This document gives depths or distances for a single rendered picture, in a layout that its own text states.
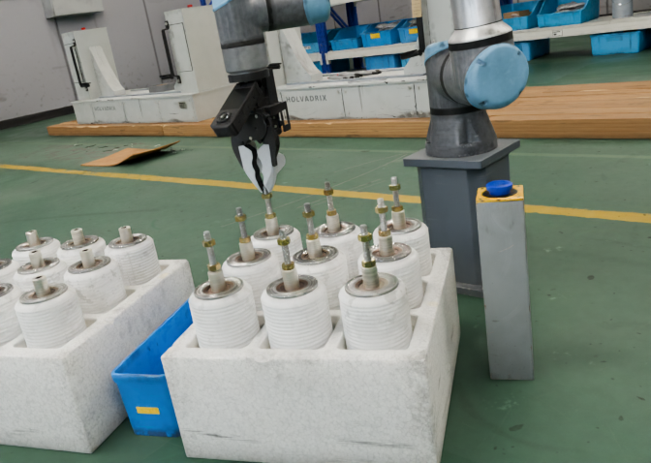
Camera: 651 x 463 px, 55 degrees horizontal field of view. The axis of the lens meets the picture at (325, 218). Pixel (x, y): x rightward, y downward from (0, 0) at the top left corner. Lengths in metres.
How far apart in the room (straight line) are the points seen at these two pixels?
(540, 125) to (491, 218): 1.81
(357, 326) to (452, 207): 0.55
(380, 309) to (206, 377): 0.28
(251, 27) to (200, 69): 3.29
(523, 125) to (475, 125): 1.48
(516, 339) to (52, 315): 0.75
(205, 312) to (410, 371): 0.30
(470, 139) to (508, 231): 0.38
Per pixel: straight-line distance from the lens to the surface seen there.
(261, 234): 1.17
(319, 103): 3.51
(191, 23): 4.37
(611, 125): 2.69
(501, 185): 1.00
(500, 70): 1.19
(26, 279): 1.27
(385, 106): 3.24
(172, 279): 1.30
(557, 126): 2.76
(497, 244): 1.01
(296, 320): 0.89
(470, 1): 1.19
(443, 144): 1.33
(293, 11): 1.10
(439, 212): 1.37
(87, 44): 5.56
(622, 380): 1.13
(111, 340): 1.16
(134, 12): 8.47
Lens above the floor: 0.61
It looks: 18 degrees down
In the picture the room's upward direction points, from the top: 9 degrees counter-clockwise
